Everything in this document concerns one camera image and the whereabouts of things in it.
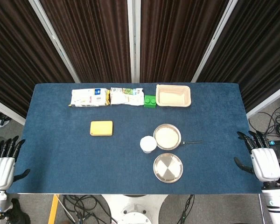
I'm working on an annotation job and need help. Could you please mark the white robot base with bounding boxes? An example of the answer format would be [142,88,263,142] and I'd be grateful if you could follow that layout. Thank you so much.
[100,194,168,224]

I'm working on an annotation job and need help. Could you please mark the small pan with rice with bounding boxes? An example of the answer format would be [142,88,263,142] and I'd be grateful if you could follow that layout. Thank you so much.
[153,124,182,151]

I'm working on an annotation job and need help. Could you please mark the black cables under table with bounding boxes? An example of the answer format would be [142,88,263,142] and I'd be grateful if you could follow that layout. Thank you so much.
[60,195,114,224]

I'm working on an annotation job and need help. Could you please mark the white package with blue logo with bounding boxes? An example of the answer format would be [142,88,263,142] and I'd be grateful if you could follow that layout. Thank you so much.
[68,88,111,108]

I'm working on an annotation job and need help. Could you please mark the blue table mat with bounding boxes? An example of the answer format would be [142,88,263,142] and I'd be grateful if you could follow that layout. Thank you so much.
[8,83,266,195]

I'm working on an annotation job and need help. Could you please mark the brown curtain partition panel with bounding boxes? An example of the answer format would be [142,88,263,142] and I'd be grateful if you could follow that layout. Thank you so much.
[29,0,136,84]
[130,0,236,84]
[0,0,81,126]
[191,0,280,119]

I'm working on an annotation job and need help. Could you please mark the white paper cup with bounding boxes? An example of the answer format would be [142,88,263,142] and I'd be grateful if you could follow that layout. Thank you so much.
[140,135,158,154]

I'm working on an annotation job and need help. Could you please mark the yellow sponge block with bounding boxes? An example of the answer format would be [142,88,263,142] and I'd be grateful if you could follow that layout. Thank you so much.
[90,120,114,137]

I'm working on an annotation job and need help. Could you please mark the black cable bundle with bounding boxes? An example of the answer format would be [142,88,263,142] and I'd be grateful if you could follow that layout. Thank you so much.
[248,98,280,140]

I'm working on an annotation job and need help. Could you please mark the crumpled white package green print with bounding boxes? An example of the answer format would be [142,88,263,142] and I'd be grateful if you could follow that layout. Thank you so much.
[109,87,145,106]

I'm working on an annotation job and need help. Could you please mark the beige takeaway container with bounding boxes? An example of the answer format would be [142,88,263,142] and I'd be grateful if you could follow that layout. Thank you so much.
[155,84,192,108]

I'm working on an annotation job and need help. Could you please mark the green toy brick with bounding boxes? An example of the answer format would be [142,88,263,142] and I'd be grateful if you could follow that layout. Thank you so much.
[143,95,157,109]

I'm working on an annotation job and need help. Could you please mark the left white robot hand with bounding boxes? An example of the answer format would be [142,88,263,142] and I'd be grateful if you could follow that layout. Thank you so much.
[0,136,30,190]

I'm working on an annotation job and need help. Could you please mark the steel plate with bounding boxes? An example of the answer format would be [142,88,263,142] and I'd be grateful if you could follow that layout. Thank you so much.
[153,153,184,184]

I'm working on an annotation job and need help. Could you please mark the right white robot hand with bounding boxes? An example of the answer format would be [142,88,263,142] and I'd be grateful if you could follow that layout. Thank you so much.
[233,131,280,183]

